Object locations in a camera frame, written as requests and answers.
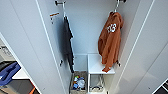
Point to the white wardrobe door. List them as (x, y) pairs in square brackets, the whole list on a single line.
[(143, 50), (30, 40)]

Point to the white wardrobe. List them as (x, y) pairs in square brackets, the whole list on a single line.
[(86, 30)]

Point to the black hanging garment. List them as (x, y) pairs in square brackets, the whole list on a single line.
[(68, 40)]

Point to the white wardrobe shelf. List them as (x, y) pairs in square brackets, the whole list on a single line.
[(98, 64)]

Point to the small dark door hinge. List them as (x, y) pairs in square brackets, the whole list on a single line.
[(61, 62), (118, 63)]

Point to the orange printed hoodie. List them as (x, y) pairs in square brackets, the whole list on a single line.
[(111, 41)]

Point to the pale blue white bundle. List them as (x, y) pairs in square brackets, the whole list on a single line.
[(81, 84)]

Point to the white clothes hanger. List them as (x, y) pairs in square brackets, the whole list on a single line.
[(64, 11), (115, 7)]

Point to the brown storage basket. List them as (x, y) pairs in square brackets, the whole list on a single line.
[(79, 89)]

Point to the orange white warning label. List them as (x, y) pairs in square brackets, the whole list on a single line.
[(54, 15)]

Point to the dark clothes rod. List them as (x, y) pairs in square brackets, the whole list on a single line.
[(60, 3)]

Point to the blue plastic object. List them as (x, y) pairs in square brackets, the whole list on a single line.
[(8, 74)]

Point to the orange frame stand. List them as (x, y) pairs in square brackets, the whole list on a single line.
[(32, 91)]

